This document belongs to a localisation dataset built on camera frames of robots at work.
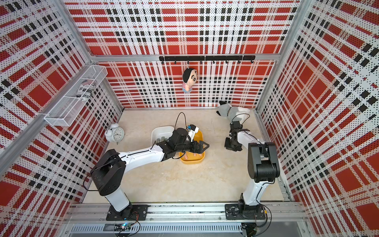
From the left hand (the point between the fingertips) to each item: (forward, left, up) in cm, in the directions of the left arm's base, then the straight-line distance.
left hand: (205, 144), depth 83 cm
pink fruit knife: (-8, +11, +2) cm, 14 cm away
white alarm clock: (+11, +59, -5) cm, 60 cm away
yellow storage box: (-2, +10, -14) cm, 17 cm away
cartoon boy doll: (+36, +9, +20) cm, 42 cm away
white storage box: (+18, +32, -12) cm, 39 cm away
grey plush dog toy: (+27, -21, -3) cm, 34 cm away
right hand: (+5, -17, -12) cm, 22 cm away
